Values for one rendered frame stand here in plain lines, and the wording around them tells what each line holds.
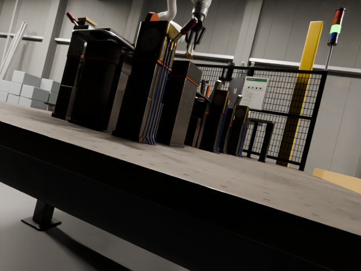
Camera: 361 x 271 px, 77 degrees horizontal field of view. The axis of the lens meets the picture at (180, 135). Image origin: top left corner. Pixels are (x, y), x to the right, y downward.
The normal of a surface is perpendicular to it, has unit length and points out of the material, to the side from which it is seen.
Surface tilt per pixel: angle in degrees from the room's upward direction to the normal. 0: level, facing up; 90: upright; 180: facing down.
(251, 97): 90
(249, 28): 90
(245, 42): 90
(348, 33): 90
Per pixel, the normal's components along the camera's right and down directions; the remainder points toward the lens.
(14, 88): -0.36, -0.09
